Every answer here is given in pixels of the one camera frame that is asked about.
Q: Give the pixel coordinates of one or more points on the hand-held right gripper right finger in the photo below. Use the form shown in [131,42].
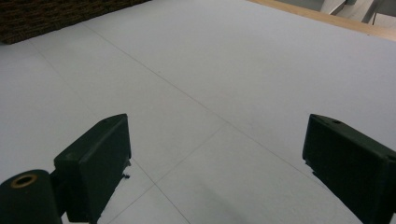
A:
[351,161]

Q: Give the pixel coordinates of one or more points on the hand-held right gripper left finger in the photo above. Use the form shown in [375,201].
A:
[93,161]

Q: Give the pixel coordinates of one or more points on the brown woven basket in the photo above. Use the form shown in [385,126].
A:
[46,15]

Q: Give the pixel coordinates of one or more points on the white table cover sheet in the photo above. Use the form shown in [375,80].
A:
[199,77]

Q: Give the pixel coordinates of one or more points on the white metal desk frame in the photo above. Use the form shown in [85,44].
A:
[371,11]

